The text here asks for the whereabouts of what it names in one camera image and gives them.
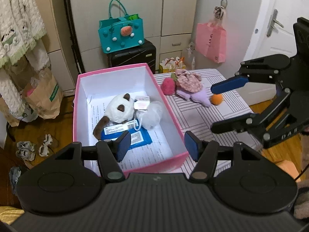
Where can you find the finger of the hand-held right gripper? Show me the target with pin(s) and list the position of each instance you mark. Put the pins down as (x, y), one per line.
(229, 84)
(231, 124)

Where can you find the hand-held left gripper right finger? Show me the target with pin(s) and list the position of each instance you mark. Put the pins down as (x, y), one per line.
(192, 147)

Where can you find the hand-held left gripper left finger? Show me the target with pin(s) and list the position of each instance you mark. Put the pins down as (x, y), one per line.
(124, 147)

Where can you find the orange plush ball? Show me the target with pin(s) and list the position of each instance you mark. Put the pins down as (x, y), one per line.
(216, 99)

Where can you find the blue wet wipes pack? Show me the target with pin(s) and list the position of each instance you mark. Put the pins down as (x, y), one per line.
(142, 137)

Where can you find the pink cardboard box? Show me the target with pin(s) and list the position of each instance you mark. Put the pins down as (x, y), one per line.
(164, 164)

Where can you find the purple plush toy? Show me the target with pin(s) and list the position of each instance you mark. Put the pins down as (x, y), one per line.
(198, 98)

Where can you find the white plush cat toy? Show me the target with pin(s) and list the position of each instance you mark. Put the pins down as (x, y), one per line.
(118, 111)

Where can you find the floral fabric scrunchie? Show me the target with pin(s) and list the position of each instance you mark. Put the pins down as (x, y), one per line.
(189, 82)

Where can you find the white mesh bath pouf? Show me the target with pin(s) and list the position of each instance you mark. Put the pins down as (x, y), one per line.
(152, 116)

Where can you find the pink strawberry plush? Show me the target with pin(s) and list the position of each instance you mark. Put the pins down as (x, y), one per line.
(167, 87)

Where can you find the printed paper sheets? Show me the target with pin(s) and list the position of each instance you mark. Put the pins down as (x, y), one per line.
(154, 149)

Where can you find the pink shopping bag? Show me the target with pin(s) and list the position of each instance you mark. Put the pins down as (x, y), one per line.
(210, 43)

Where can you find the clear plastic bag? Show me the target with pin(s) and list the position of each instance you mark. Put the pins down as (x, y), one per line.
(191, 53)

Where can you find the yellow white gift bag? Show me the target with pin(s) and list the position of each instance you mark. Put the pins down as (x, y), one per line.
(172, 65)

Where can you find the black suitcase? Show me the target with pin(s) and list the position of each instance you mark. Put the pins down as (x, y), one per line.
(135, 55)

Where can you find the grey wardrobe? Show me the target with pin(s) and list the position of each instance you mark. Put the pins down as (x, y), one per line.
(173, 9)

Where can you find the brown paper bag green label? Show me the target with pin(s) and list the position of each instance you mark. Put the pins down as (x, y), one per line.
(45, 96)

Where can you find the white green plastic bag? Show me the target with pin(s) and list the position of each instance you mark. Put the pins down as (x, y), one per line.
(29, 114)

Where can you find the teal felt tote bag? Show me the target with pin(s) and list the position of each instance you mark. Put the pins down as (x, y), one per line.
(120, 41)

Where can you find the grey blue cloth bundle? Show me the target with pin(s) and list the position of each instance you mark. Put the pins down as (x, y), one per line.
(15, 175)

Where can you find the black clothes rack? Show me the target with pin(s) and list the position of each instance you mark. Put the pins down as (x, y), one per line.
(10, 133)

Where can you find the black stand pole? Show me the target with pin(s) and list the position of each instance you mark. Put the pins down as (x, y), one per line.
(72, 29)

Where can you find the yellow blanket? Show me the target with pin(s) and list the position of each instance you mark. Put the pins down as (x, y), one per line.
(9, 216)

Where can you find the beige cabinet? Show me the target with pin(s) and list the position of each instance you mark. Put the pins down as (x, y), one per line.
(55, 17)

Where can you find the white fluffy pajama jacket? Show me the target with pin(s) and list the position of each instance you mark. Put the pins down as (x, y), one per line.
(17, 17)

